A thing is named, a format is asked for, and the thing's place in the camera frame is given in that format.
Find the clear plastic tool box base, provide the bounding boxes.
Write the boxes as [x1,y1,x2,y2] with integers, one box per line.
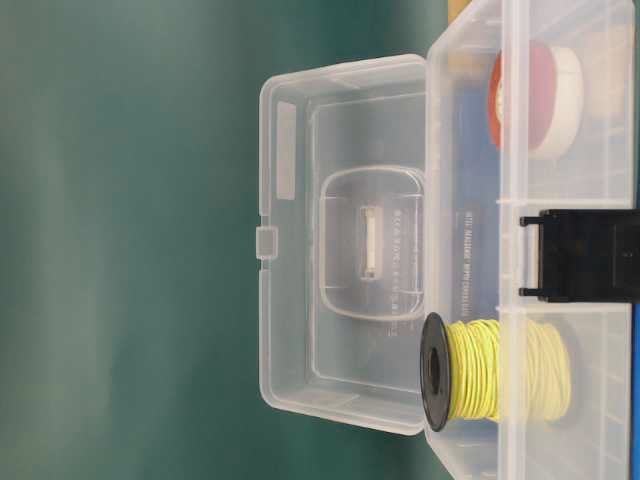
[425,1,639,479]

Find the blue rod at edge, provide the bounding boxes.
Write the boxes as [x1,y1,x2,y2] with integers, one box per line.
[630,304,640,480]

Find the yellow wire spool black flanges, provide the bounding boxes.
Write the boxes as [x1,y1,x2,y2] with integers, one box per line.
[419,312,575,432]

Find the clear plastic tool box lid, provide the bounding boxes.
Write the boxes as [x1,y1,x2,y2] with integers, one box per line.
[256,54,427,435]

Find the black tool box latch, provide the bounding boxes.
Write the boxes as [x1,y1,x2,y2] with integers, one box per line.
[519,209,639,304]

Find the red and white tape roll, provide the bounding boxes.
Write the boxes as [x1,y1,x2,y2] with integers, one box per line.
[488,45,585,161]

